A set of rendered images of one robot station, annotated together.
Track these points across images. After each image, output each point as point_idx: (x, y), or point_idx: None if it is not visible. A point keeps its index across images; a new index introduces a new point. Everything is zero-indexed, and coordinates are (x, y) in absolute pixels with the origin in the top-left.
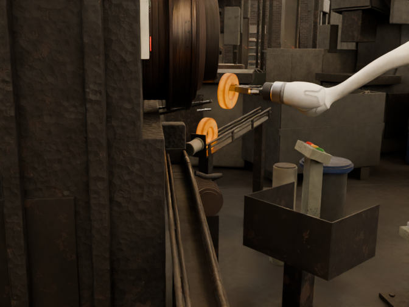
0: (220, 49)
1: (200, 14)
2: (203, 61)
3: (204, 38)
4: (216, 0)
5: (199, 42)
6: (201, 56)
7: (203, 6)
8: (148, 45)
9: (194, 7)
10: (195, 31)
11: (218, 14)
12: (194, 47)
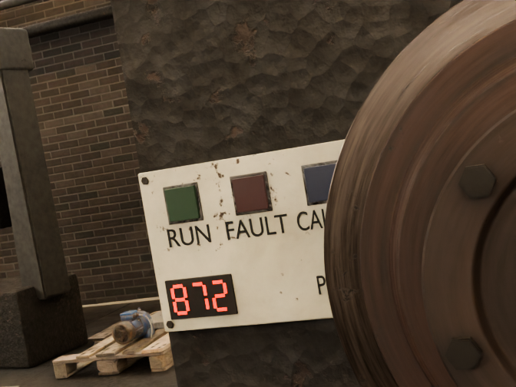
0: (448, 348)
1: (398, 201)
2: (428, 373)
3: (398, 290)
4: (490, 128)
5: (365, 306)
6: (415, 353)
7: (417, 168)
8: (160, 305)
9: (329, 191)
10: (325, 271)
11: (438, 198)
12: (334, 321)
